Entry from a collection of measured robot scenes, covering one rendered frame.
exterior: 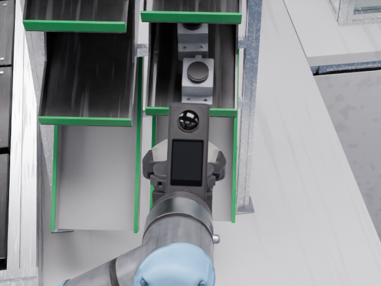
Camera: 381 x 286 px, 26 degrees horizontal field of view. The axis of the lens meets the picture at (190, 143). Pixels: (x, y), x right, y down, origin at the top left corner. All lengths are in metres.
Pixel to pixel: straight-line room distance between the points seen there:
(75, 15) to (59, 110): 0.17
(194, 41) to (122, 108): 0.14
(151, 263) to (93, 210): 0.54
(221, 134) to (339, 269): 0.32
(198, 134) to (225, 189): 0.39
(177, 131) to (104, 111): 0.27
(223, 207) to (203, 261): 0.52
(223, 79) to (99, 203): 0.28
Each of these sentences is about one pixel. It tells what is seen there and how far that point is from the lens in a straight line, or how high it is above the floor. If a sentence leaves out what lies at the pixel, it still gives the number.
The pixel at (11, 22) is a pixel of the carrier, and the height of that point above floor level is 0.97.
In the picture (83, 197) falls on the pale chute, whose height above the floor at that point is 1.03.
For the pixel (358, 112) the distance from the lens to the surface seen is 2.02.
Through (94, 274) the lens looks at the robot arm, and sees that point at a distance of 0.82.
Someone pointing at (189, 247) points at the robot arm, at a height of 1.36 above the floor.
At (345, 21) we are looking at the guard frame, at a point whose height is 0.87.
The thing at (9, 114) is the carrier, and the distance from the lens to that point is 1.56.
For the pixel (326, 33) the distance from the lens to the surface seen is 1.95.
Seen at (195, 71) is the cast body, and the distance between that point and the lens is 1.14.
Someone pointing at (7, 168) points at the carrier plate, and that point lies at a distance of 1.45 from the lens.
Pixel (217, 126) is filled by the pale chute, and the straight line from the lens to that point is 1.31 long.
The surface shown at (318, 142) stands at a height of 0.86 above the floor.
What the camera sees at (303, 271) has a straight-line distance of 1.42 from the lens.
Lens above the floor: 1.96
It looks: 42 degrees down
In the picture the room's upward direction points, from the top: straight up
